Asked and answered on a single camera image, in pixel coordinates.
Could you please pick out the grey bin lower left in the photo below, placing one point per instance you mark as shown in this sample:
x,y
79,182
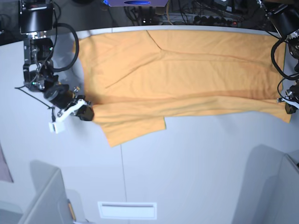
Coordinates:
x,y
48,206

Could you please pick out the purple box with blue oval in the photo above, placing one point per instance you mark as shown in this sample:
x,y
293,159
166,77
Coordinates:
x,y
142,3

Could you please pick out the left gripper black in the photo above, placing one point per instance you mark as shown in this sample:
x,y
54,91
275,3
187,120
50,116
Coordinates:
x,y
292,93

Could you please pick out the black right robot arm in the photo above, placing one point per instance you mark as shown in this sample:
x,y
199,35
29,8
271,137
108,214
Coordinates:
x,y
36,17

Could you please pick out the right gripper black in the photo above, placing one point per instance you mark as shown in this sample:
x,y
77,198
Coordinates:
x,y
62,97

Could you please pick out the grey bin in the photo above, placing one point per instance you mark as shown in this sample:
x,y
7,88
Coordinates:
x,y
48,206
283,207

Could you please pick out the orange T-shirt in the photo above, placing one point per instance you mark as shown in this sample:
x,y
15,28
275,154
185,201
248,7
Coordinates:
x,y
135,79

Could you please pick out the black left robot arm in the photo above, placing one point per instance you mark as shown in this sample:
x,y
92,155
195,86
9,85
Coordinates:
x,y
284,16

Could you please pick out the grey bin lower right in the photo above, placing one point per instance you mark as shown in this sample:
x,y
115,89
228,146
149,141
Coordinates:
x,y
283,207

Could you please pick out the white label plate on table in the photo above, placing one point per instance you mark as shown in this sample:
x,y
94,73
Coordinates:
x,y
128,211

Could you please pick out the pink cloth at left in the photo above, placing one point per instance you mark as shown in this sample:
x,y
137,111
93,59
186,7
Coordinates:
x,y
5,174

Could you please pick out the black power strip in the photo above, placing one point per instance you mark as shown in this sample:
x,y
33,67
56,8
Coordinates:
x,y
213,21

